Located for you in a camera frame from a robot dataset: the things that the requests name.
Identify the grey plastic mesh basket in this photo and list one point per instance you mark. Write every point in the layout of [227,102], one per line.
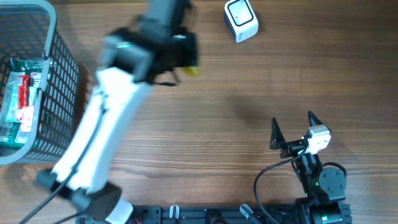
[29,32]

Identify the yellow oil bottle silver cap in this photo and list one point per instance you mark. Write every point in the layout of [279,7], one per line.
[191,70]

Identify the red sachet stick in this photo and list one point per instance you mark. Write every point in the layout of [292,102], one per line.
[23,91]

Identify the white barcode scanner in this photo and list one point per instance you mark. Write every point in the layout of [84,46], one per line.
[240,19]

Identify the green white gloves packet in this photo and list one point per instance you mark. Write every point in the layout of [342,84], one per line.
[17,134]

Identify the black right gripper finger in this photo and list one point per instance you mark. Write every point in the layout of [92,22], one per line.
[277,140]
[313,120]

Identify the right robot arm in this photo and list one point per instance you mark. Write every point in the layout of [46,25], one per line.
[324,184]

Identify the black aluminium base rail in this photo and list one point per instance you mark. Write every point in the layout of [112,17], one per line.
[217,214]

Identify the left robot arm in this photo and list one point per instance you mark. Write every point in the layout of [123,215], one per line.
[130,62]

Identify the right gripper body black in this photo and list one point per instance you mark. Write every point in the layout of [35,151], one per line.
[290,147]

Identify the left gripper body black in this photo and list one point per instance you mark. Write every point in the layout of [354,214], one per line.
[175,51]

